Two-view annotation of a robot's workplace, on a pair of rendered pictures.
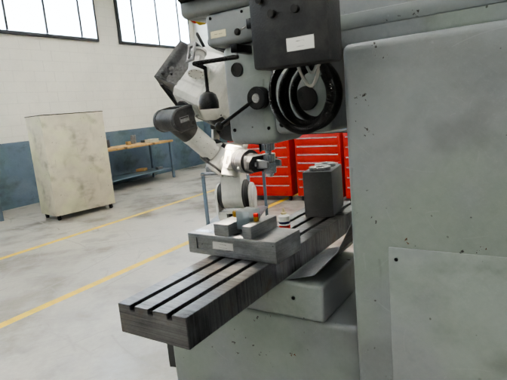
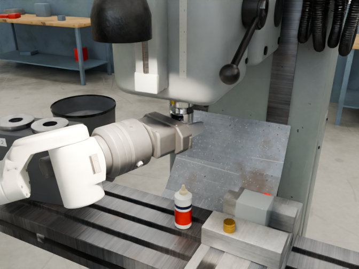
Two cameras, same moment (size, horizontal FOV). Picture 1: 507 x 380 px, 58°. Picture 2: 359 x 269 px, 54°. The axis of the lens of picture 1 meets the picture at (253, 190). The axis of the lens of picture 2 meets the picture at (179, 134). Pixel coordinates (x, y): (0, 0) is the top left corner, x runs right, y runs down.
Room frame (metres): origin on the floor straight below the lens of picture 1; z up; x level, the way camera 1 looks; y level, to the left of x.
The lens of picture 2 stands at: (1.65, 0.58, 1.51)
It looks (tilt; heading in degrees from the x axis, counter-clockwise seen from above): 24 degrees down; 263
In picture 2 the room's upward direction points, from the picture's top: straight up
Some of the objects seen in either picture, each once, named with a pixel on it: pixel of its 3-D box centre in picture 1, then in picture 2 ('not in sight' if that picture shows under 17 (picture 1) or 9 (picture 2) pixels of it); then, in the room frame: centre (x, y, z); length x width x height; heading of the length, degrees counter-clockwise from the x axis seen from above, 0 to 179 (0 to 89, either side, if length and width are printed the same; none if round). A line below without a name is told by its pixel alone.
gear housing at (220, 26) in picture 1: (268, 26); not in sight; (1.53, -0.10, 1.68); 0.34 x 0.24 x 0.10; 57
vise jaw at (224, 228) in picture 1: (235, 224); (243, 238); (1.46, 0.07, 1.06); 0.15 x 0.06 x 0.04; 145
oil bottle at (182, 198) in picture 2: (284, 222); (183, 205); (1.55, -0.10, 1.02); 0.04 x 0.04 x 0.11
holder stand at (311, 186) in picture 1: (324, 188); (39, 156); (1.91, -0.30, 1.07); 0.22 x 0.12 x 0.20; 158
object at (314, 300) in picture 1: (278, 275); not in sight; (1.56, -0.06, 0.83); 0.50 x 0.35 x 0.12; 57
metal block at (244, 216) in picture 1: (248, 218); (254, 211); (1.42, 0.02, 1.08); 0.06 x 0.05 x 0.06; 145
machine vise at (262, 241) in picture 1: (242, 234); (246, 244); (1.44, 0.05, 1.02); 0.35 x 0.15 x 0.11; 55
